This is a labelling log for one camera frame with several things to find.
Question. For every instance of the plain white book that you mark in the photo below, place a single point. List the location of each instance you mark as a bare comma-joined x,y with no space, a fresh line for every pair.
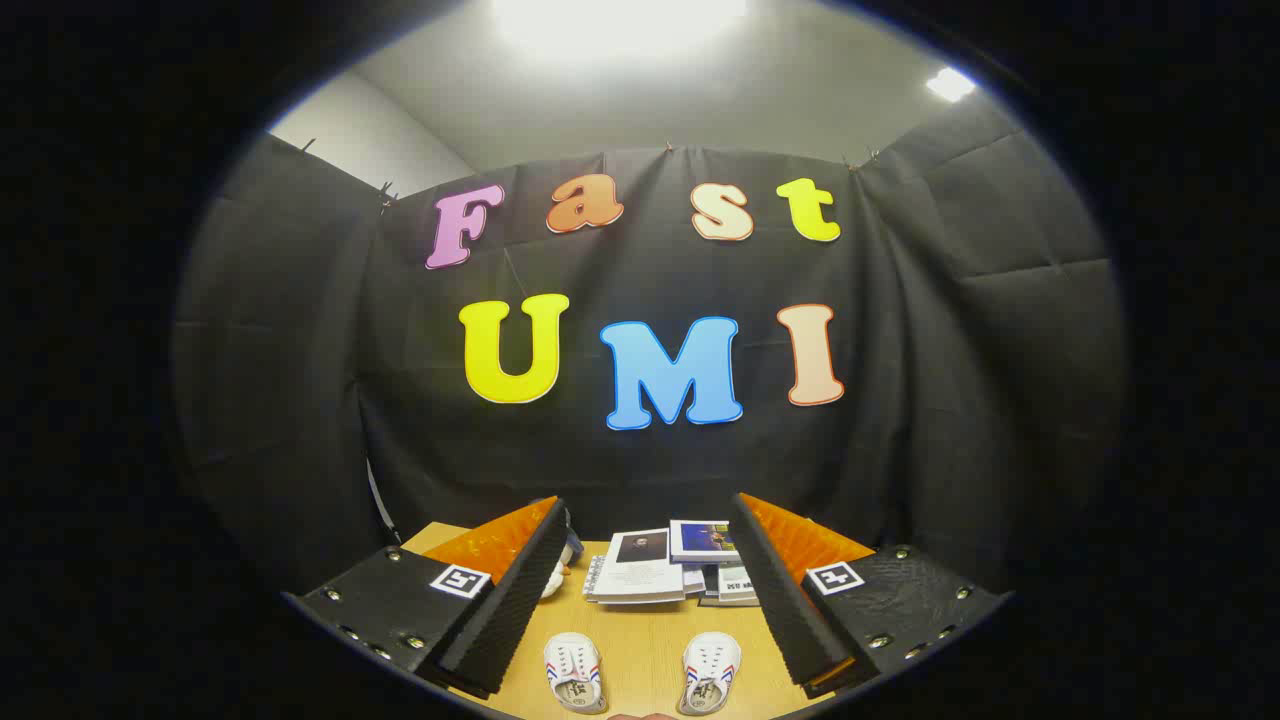
693,580

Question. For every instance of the white book portrait cover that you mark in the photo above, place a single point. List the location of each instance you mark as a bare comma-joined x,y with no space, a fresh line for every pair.
640,575

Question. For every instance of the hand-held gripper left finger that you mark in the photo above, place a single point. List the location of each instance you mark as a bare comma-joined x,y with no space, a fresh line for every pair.
510,620

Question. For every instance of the small ceiling light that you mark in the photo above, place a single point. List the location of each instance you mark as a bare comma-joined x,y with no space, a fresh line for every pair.
950,84

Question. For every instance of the large ceiling light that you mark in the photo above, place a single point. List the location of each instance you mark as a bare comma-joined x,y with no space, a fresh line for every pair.
620,20

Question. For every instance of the book blue photo cover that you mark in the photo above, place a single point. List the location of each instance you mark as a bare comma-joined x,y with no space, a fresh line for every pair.
700,540

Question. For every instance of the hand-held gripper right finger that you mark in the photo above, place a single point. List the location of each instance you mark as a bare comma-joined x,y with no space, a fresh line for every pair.
785,610

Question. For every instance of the white shoe striped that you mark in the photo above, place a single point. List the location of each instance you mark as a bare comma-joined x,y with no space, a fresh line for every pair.
712,665
572,665

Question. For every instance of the blue penguin plush toy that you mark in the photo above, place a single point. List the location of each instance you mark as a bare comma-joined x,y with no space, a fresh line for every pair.
573,543

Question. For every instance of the book pale landscape cover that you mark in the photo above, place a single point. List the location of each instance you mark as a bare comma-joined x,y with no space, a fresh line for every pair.
738,585

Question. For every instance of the white duck plush toy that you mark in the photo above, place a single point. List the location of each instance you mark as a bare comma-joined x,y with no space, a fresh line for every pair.
553,582

